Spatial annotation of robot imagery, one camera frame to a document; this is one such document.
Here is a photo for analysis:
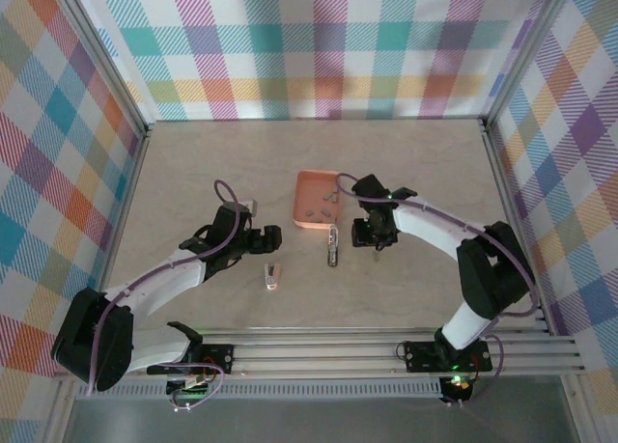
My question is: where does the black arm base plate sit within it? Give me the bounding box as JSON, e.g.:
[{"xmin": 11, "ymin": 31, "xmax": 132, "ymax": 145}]
[
  {"xmin": 146, "ymin": 342, "xmax": 237, "ymax": 377},
  {"xmin": 402, "ymin": 339, "xmax": 494, "ymax": 374}
]

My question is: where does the wide aluminium mounting beam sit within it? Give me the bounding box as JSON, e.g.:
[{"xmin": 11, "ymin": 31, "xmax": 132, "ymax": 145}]
[{"xmin": 51, "ymin": 327, "xmax": 586, "ymax": 382}]

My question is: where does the grey slotted cable duct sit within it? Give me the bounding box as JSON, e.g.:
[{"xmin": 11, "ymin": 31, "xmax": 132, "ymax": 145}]
[{"xmin": 71, "ymin": 378, "xmax": 448, "ymax": 401}]

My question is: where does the aluminium frame post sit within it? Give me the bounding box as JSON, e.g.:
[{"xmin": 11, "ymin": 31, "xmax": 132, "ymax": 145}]
[
  {"xmin": 480, "ymin": 0, "xmax": 583, "ymax": 128},
  {"xmin": 47, "ymin": 0, "xmax": 158, "ymax": 143}
]

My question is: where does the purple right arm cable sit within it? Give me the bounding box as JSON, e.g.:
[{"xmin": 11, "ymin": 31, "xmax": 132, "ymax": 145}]
[{"xmin": 335, "ymin": 172, "xmax": 540, "ymax": 408}]

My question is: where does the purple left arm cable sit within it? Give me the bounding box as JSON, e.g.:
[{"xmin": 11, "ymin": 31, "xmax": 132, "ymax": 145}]
[{"xmin": 86, "ymin": 179, "xmax": 245, "ymax": 413}]

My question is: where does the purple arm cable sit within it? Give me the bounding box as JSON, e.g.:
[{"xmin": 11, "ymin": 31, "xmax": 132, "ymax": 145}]
[
  {"xmin": 335, "ymin": 172, "xmax": 540, "ymax": 408},
  {"xmin": 86, "ymin": 179, "xmax": 245, "ymax": 413}
]

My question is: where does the small controller board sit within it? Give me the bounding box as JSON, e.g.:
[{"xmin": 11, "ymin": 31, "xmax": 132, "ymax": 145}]
[
  {"xmin": 165, "ymin": 374, "xmax": 211, "ymax": 401},
  {"xmin": 439, "ymin": 374, "xmax": 477, "ymax": 404}
]

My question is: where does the small dark grey stapler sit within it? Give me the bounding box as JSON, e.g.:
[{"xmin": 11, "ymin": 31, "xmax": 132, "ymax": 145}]
[{"xmin": 324, "ymin": 224, "xmax": 342, "ymax": 269}]

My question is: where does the aluminium table side rail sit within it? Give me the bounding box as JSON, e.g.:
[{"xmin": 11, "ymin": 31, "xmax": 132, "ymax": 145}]
[
  {"xmin": 480, "ymin": 119, "xmax": 556, "ymax": 336},
  {"xmin": 84, "ymin": 124, "xmax": 154, "ymax": 343}
]

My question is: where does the aluminium frame leg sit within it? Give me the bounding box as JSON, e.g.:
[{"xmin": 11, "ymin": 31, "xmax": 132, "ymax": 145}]
[
  {"xmin": 45, "ymin": 379, "xmax": 81, "ymax": 443},
  {"xmin": 562, "ymin": 374, "xmax": 598, "ymax": 443}
]

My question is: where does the orange plastic tray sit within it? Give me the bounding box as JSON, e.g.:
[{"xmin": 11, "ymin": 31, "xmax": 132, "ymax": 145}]
[{"xmin": 292, "ymin": 170, "xmax": 342, "ymax": 232}]

